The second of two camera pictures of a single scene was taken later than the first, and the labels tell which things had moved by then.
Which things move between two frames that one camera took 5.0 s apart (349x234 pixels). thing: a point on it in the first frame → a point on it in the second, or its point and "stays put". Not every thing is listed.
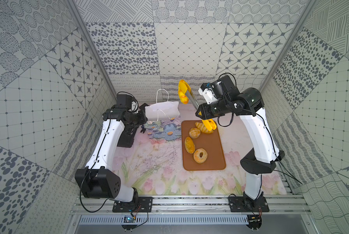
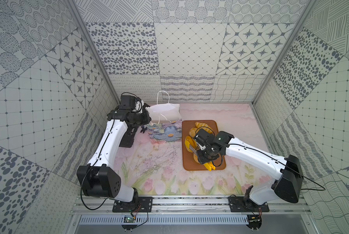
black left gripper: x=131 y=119 stays put
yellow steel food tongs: x=185 y=94 → x=190 y=146
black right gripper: x=205 y=113 → x=202 y=160
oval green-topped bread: x=189 y=145 stays put
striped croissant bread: x=203 y=127 stays put
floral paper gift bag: x=163 y=119 stays put
